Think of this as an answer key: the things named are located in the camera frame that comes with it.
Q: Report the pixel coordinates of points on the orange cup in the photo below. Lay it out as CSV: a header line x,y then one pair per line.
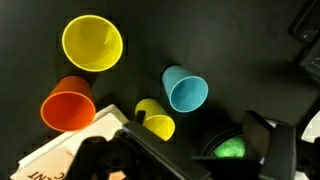
x,y
69,106

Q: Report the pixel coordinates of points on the large yellow cup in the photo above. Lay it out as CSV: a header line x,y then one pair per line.
x,y
92,43

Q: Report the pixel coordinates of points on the black laptop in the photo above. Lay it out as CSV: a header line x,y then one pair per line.
x,y
310,61

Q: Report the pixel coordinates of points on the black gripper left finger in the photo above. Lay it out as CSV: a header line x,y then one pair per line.
x,y
179,164

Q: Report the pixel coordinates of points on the black bowl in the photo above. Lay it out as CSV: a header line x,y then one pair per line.
x,y
216,135

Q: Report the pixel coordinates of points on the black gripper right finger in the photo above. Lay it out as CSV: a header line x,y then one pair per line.
x,y
277,145

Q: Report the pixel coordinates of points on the small yellow-green cup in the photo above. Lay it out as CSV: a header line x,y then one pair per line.
x,y
156,118

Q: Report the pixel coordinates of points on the orange white book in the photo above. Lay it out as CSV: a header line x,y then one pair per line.
x,y
52,160

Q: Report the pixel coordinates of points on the blue cup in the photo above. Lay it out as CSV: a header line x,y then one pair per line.
x,y
185,91

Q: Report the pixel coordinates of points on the black smartphone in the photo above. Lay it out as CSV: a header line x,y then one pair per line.
x,y
306,26

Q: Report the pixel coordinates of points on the green ball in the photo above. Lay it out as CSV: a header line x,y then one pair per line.
x,y
233,147

